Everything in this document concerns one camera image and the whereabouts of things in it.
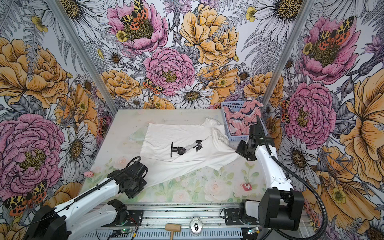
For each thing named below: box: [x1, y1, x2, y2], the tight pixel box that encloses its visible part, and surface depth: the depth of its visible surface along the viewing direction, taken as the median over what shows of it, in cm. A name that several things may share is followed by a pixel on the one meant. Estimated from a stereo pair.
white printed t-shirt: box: [140, 118, 241, 185], surface depth 101 cm
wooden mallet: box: [164, 223, 182, 240], surface depth 72 cm
